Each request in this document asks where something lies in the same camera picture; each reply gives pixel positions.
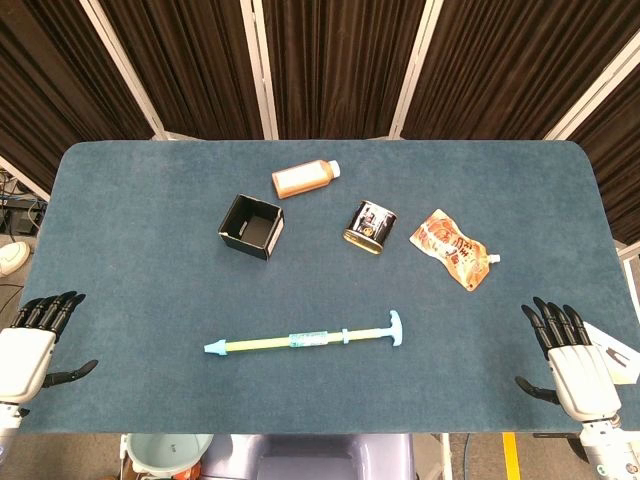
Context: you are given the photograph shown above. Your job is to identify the light blue plastic tube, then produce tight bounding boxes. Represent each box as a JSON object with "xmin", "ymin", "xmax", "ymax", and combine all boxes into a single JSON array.
[{"xmin": 203, "ymin": 328, "xmax": 350, "ymax": 357}]

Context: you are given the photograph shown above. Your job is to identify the purple robot base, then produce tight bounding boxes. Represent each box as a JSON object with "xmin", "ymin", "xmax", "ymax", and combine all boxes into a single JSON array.
[{"xmin": 199, "ymin": 433, "xmax": 416, "ymax": 480}]

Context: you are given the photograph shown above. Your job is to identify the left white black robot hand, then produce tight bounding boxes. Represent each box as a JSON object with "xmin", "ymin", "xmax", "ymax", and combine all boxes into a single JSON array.
[{"xmin": 0, "ymin": 291, "xmax": 100, "ymax": 406}]

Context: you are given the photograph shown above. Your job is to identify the yellow green syringe plunger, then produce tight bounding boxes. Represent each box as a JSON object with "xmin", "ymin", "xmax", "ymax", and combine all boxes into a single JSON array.
[{"xmin": 224, "ymin": 309, "xmax": 403, "ymax": 354}]

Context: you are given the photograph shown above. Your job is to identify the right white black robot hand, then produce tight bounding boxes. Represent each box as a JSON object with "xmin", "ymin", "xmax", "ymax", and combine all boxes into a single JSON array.
[{"xmin": 514, "ymin": 296, "xmax": 624, "ymax": 426}]

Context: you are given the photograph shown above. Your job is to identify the orange spouted drink pouch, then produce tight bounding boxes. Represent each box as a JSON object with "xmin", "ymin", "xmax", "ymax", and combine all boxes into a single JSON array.
[{"xmin": 409, "ymin": 208, "xmax": 503, "ymax": 293}]

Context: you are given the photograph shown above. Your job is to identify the black gold tin can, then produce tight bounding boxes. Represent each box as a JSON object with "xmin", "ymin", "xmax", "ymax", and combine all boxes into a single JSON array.
[{"xmin": 342, "ymin": 200, "xmax": 400, "ymax": 256}]

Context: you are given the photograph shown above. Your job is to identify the pale teal plastic bucket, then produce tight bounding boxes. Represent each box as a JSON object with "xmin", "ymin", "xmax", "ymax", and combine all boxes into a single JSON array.
[{"xmin": 123, "ymin": 433, "xmax": 215, "ymax": 474}]

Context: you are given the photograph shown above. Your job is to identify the white printed paper sheet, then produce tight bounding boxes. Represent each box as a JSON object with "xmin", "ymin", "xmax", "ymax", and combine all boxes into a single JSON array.
[{"xmin": 582, "ymin": 321, "xmax": 640, "ymax": 386}]

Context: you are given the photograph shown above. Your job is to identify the dark pleated screen panel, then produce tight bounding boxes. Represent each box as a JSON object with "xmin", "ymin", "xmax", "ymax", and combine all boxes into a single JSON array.
[
  {"xmin": 242, "ymin": 0, "xmax": 441, "ymax": 141},
  {"xmin": 82, "ymin": 0, "xmax": 279, "ymax": 141},
  {"xmin": 544, "ymin": 34, "xmax": 640, "ymax": 259},
  {"xmin": 389, "ymin": 0, "xmax": 640, "ymax": 142},
  {"xmin": 0, "ymin": 0, "xmax": 166, "ymax": 194}
]

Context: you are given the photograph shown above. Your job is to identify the black open cardboard box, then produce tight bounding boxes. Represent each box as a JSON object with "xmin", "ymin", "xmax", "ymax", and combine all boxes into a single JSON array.
[{"xmin": 216, "ymin": 193, "xmax": 286, "ymax": 262}]

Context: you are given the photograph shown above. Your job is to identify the orange juice bottle white cap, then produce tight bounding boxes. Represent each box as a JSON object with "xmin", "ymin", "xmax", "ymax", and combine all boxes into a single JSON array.
[{"xmin": 271, "ymin": 158, "xmax": 343, "ymax": 201}]

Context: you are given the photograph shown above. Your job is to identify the blue felt table mat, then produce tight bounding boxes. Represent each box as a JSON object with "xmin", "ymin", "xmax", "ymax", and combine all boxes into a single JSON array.
[{"xmin": 14, "ymin": 139, "xmax": 640, "ymax": 435}]

